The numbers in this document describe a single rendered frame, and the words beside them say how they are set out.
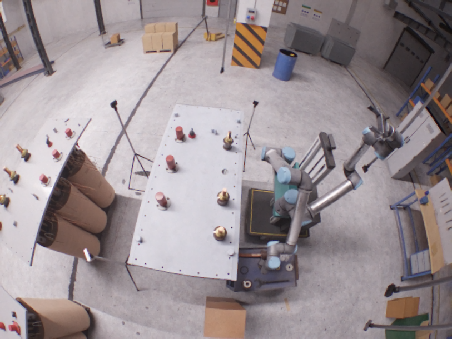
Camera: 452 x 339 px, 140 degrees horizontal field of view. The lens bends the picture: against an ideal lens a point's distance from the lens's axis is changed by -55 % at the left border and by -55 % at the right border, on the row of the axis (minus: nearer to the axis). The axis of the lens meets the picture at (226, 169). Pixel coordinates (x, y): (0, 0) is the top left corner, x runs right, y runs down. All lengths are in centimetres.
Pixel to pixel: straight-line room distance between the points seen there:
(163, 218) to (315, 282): 250
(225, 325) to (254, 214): 151
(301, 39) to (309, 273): 876
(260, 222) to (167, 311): 181
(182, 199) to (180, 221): 18
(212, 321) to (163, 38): 738
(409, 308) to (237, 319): 325
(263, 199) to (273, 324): 189
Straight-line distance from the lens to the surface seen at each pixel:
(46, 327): 248
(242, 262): 185
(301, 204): 136
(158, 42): 733
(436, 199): 517
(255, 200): 265
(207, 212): 140
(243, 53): 610
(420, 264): 467
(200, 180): 151
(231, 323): 185
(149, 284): 282
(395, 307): 439
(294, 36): 927
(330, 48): 1012
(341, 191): 169
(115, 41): 969
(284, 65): 585
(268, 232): 256
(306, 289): 309
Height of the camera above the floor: 269
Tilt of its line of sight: 57 degrees down
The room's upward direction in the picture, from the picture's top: 10 degrees clockwise
